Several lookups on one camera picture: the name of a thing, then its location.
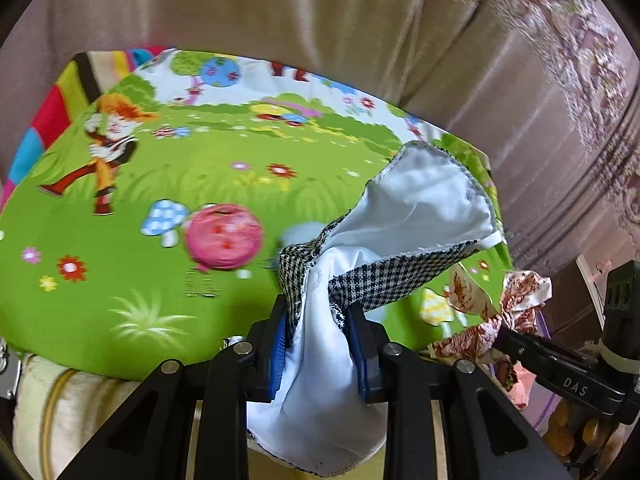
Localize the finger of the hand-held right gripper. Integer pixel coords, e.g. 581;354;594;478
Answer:
494;326;556;368

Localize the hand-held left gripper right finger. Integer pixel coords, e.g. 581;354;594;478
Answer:
342;305;571;480

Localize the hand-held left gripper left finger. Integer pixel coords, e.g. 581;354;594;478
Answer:
57;295;296;480

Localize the floral patterned cloth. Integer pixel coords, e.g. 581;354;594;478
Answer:
427;262;553;411

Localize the houndstooth cloth bag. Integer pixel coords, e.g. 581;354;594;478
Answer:
245;141;503;478

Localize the pink round soft toy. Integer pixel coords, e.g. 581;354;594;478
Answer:
184;204;265;270

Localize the person's right hand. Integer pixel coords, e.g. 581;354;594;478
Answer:
542;400;618;461

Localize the white paper sheet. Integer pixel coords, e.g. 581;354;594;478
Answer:
575;255;613;341

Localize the green cartoon printed sheet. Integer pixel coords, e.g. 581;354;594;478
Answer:
0;49;513;381

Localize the striped velvet cushion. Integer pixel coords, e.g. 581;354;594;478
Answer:
12;352;451;480

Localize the mauve embroidered curtain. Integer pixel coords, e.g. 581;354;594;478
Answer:
395;0;640;321

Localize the silver metal fitting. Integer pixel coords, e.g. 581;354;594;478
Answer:
0;340;21;401

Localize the colourful striped blanket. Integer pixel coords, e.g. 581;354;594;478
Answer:
0;46;166;201

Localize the beige curtain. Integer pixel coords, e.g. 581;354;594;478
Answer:
0;0;506;126

